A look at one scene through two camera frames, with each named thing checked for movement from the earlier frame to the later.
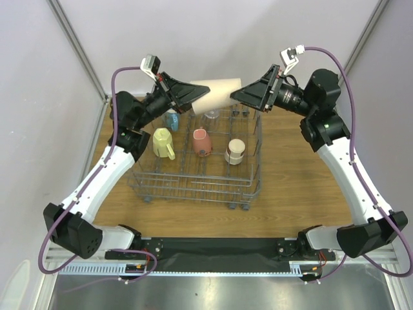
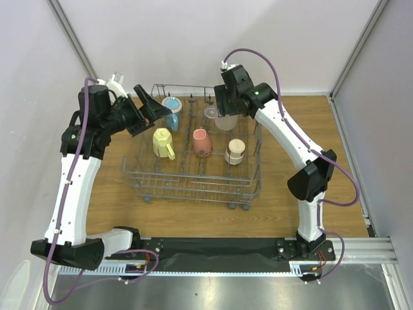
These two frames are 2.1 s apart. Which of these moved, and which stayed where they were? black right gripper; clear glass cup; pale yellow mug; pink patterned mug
Moved: black right gripper
Stayed: pale yellow mug; clear glass cup; pink patterned mug
